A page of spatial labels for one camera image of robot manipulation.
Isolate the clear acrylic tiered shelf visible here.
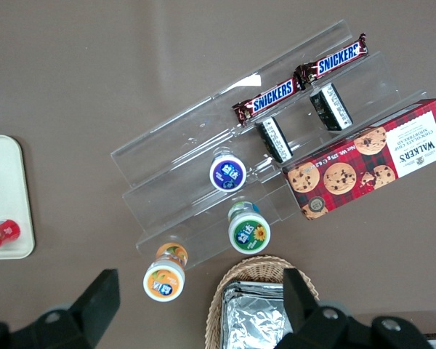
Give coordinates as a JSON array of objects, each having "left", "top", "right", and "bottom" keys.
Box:
[{"left": 110, "top": 18, "right": 428, "bottom": 272}]

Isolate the woven wicker basket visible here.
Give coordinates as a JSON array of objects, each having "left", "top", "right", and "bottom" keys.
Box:
[{"left": 205, "top": 254, "right": 320, "bottom": 349}]

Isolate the small black white box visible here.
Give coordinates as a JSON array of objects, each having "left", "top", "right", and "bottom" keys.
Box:
[
  {"left": 309, "top": 82, "right": 355, "bottom": 132},
  {"left": 254, "top": 116, "right": 294, "bottom": 164}
]

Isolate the beige plastic tray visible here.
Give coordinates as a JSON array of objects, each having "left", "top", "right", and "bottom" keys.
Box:
[{"left": 0, "top": 135, "right": 36, "bottom": 260}]

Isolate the green lid gum bottle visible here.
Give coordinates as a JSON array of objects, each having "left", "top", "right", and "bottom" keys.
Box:
[{"left": 227, "top": 198, "right": 272, "bottom": 255}]

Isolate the red gum bottle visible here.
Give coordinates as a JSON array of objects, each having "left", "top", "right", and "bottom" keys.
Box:
[{"left": 0, "top": 218, "right": 22, "bottom": 260}]

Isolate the Snickers chocolate bar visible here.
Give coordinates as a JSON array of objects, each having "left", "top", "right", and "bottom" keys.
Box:
[
  {"left": 232, "top": 76, "right": 301, "bottom": 127},
  {"left": 293, "top": 33, "right": 370, "bottom": 90}
]

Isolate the foil wrapped sandwich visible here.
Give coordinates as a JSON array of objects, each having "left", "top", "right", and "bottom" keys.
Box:
[{"left": 219, "top": 280, "right": 296, "bottom": 349}]

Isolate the red Walkers cookie box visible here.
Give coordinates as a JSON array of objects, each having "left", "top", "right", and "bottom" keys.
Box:
[{"left": 282, "top": 97, "right": 436, "bottom": 221}]

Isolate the purple lid gum bottle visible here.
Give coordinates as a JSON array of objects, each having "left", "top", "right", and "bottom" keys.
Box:
[{"left": 208, "top": 146, "right": 248, "bottom": 193}]

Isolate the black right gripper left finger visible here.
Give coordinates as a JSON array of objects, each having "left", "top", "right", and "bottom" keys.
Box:
[{"left": 9, "top": 268, "right": 121, "bottom": 349}]

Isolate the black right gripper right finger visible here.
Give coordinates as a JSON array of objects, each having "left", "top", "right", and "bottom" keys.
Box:
[{"left": 274, "top": 268, "right": 372, "bottom": 349}]

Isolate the orange lid gum bottle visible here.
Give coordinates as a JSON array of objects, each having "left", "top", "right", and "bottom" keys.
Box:
[{"left": 142, "top": 241, "right": 189, "bottom": 303}]

